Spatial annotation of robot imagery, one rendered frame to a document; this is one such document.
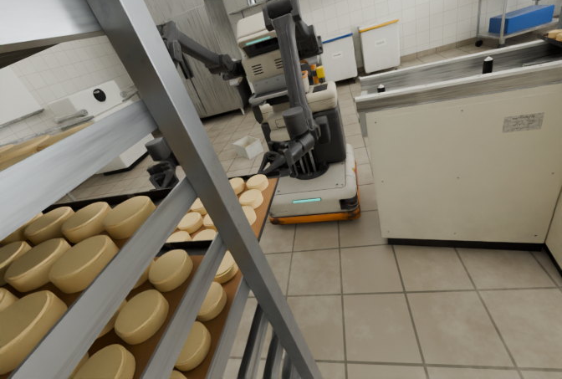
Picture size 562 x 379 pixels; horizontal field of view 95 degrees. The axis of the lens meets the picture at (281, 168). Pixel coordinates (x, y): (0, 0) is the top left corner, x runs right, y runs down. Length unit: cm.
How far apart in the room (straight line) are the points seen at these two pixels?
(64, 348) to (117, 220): 12
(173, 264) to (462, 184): 123
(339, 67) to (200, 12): 224
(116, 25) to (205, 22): 428
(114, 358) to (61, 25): 28
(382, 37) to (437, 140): 343
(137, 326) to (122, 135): 19
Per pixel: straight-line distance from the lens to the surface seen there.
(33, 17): 25
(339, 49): 449
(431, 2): 536
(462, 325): 146
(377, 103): 116
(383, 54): 459
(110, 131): 25
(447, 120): 120
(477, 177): 137
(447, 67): 145
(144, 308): 34
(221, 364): 38
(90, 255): 28
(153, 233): 27
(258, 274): 39
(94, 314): 24
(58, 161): 23
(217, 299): 41
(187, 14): 465
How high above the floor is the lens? 127
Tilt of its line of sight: 29 degrees down
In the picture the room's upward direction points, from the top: 19 degrees counter-clockwise
